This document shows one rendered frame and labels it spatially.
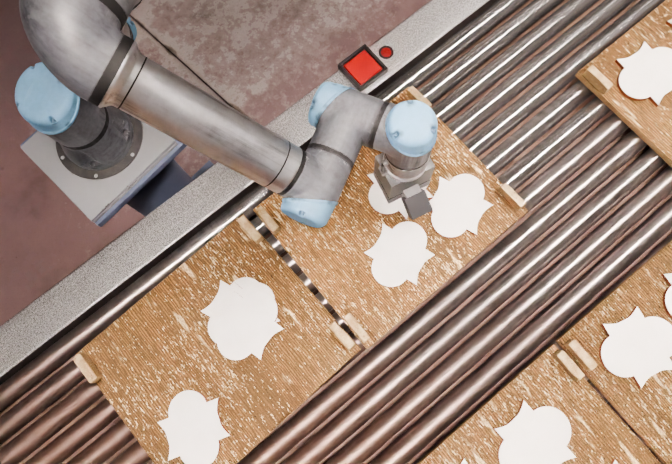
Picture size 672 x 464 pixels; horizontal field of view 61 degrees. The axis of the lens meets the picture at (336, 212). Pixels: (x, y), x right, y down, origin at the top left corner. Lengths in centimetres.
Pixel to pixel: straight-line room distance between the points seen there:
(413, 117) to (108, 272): 69
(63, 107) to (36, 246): 130
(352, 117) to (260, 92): 146
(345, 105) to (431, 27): 50
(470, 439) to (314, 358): 31
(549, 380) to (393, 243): 37
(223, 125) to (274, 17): 170
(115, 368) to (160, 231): 27
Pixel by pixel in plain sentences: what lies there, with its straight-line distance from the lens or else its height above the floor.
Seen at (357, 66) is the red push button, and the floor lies 93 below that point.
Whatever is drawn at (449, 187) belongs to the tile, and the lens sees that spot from 114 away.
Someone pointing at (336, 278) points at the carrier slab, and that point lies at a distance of 110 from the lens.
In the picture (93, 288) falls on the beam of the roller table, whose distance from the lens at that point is 123.
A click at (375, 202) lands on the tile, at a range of 110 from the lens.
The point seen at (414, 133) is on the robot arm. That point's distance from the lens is 82.
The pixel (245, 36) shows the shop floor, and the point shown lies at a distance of 243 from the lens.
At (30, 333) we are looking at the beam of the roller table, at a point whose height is 91.
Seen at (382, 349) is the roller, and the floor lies 92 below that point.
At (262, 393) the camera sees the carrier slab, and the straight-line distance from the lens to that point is 110.
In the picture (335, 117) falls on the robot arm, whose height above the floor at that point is 124.
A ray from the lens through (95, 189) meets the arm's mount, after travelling 131.
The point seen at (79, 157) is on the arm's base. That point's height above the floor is 95.
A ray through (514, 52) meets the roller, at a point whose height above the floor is 92.
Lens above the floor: 202
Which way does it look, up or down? 75 degrees down
